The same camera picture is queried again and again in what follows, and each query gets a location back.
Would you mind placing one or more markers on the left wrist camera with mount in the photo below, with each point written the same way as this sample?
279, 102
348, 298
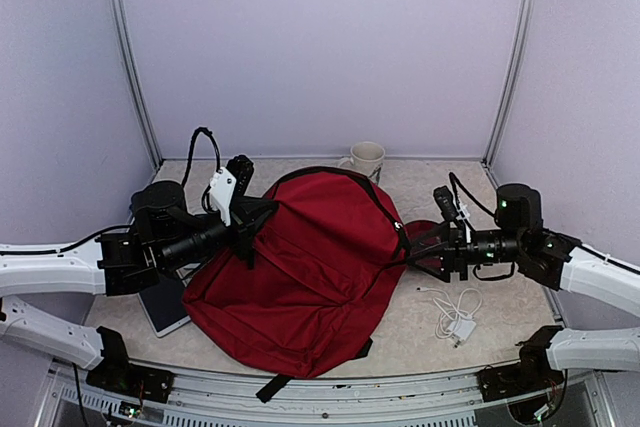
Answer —
226, 183

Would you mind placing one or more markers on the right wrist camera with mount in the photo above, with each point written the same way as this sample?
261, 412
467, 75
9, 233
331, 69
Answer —
454, 215

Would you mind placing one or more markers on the red student backpack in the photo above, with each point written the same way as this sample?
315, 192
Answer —
325, 266

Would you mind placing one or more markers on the white patterned ceramic mug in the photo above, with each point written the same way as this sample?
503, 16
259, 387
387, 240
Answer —
366, 158

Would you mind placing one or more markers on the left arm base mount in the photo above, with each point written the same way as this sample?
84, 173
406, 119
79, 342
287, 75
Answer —
117, 374

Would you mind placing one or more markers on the aluminium corner post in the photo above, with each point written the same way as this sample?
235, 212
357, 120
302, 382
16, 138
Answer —
514, 65
133, 81

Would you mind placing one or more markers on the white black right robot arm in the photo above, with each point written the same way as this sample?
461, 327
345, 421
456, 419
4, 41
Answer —
552, 259

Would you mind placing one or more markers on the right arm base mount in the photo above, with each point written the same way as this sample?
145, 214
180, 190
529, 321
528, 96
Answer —
520, 372

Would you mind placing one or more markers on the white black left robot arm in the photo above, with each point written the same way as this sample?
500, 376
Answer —
120, 260

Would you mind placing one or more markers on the left aluminium corner post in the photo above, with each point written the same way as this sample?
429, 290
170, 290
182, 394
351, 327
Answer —
133, 81

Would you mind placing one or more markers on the right aluminium corner post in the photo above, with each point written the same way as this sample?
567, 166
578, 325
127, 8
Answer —
514, 65

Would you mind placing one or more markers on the white tablet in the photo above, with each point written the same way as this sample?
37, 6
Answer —
163, 307

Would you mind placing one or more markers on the white charger with cable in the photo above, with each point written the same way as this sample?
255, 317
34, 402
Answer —
455, 324

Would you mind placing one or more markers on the red floral plate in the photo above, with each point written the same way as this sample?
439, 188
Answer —
423, 233

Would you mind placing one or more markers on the aluminium front rail frame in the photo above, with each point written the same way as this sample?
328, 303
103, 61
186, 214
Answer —
201, 398

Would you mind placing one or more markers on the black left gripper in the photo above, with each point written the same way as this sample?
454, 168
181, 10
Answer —
247, 220

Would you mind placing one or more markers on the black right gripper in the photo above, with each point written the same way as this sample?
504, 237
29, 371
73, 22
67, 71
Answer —
455, 253

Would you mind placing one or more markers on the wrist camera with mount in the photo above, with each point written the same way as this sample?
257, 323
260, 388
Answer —
454, 215
226, 183

